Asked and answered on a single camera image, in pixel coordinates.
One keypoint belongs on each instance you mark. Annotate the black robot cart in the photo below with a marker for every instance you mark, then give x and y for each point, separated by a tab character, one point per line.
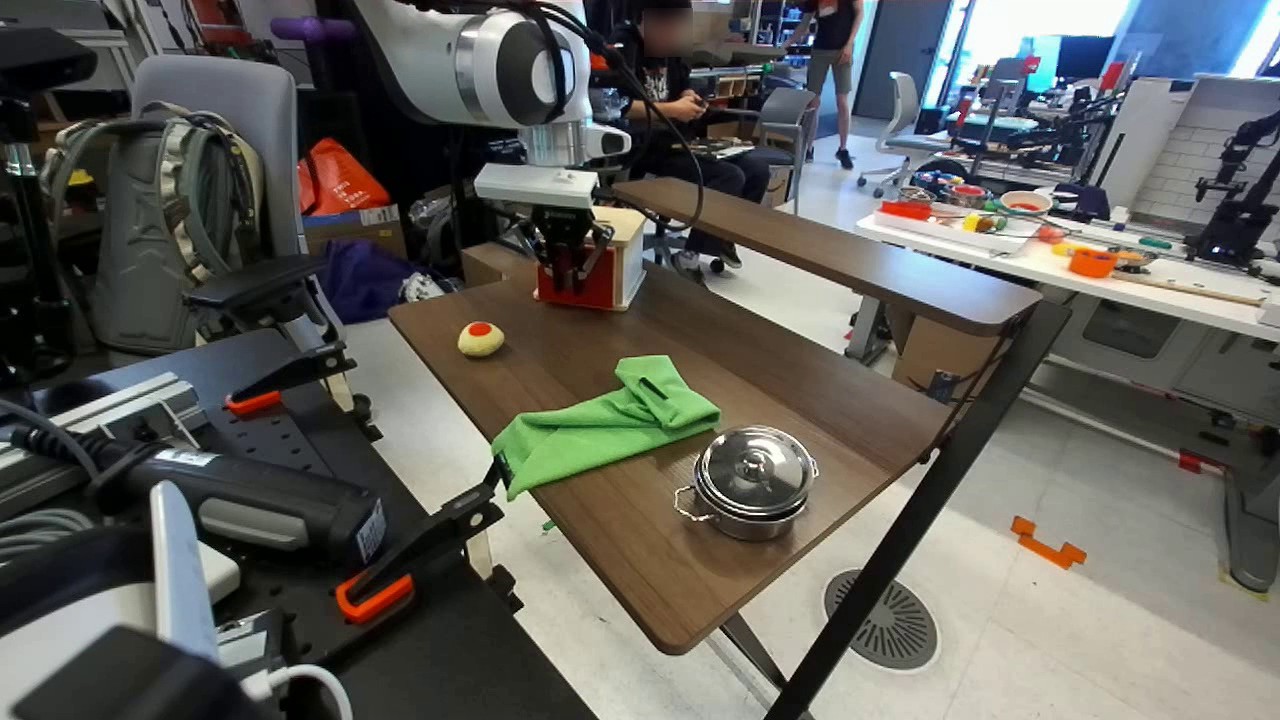
442	665

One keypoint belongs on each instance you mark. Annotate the metal pot with lid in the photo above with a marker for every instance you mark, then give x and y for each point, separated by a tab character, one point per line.
753	481

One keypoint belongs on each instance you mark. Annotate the orange bag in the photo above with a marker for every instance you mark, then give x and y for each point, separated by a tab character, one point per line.
340	181

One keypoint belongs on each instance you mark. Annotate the small black robot arm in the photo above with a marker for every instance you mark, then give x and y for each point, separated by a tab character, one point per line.
1246	200

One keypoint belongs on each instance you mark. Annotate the cream ball red spot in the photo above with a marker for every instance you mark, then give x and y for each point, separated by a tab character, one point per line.
483	340

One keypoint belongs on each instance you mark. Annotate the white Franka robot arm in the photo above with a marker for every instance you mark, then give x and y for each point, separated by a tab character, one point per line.
453	62

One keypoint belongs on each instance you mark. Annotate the black table frame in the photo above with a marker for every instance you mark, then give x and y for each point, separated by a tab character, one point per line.
923	505

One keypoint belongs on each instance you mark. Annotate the wooden drawer red front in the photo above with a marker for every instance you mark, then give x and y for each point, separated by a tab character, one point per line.
592	303

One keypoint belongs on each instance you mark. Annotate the cardboard box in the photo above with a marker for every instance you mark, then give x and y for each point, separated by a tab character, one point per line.
934	352

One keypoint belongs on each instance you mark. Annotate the standing person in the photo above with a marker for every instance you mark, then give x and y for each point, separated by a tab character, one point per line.
832	43

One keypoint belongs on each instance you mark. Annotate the grey backpack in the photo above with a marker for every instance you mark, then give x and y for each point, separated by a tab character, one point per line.
146	225

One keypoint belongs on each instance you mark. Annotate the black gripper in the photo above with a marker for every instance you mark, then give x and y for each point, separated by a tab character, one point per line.
564	230

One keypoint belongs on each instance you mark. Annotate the white post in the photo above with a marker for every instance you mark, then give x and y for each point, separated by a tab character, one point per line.
182	575

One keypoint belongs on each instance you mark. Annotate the black handheld device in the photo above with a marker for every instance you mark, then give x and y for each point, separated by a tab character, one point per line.
267	503

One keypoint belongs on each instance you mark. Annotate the orange floor bracket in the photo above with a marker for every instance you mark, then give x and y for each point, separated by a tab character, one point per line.
1045	545

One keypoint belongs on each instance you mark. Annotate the purple cloth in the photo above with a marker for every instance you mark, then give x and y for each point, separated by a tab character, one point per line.
364	280

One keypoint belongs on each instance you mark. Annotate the red bowl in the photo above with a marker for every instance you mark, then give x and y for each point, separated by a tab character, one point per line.
906	210

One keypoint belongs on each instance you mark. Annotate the seated person black clothes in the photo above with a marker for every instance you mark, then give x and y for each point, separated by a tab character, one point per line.
660	74

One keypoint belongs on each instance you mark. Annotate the white board panel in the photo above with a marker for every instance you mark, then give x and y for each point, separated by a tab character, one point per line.
1195	147

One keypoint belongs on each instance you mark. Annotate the long grey work table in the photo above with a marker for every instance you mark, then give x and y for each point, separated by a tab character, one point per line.
1201	286

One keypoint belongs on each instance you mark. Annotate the round floor drain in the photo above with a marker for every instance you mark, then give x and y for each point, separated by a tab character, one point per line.
883	623

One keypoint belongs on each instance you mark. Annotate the wooden box with slot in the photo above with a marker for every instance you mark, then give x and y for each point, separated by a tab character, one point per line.
630	247

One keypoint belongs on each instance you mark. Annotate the grey high-back chair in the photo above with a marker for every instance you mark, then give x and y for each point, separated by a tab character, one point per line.
224	102

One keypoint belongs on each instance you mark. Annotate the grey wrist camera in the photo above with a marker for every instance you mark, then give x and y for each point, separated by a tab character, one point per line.
535	185

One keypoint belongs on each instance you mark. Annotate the green cloth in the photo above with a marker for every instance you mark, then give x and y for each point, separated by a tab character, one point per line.
584	440

